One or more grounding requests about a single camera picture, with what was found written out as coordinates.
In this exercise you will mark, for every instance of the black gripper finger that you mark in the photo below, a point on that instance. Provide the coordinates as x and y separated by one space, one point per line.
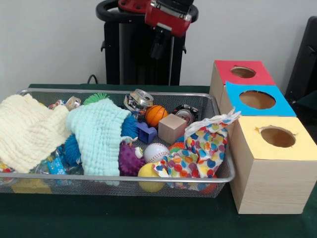
164 45
156 44

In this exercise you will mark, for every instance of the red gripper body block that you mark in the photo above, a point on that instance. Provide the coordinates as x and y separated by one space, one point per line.
171 23

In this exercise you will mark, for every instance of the mint waffle cloth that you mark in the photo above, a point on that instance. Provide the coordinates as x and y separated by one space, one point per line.
99 134

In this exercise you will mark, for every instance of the shallow silver mesh bin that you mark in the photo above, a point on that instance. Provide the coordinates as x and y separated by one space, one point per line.
74 189

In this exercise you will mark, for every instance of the wooden box with three holes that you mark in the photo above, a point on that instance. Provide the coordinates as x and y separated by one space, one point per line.
270 188

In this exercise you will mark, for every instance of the crushed silver can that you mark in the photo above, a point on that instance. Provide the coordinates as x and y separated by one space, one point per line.
138 99

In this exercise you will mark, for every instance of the small orange basketball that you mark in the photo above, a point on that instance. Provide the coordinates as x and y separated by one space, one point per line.
156 115

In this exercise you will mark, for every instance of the plain wooden cube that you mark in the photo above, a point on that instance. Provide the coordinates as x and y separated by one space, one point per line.
172 129

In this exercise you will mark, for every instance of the purple toy block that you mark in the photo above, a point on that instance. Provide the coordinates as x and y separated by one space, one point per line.
146 132

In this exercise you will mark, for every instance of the white baseball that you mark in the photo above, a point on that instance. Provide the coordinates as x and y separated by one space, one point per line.
156 152

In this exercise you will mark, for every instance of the polka dot paper napkin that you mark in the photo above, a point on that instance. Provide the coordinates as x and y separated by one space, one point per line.
203 151

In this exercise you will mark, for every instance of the purple spiky toy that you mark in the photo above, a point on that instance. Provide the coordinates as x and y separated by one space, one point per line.
128 161

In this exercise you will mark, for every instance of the yellow ball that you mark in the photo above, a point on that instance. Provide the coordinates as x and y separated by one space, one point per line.
146 173

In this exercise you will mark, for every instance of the black stand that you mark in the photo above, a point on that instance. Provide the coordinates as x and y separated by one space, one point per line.
304 62

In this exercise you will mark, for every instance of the dark green table cloth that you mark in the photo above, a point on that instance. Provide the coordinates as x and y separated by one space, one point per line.
123 218
309 99

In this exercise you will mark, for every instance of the cream waffle cloth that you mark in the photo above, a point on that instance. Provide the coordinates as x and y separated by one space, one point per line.
27 131

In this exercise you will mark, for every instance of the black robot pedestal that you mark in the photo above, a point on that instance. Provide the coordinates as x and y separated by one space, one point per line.
128 54

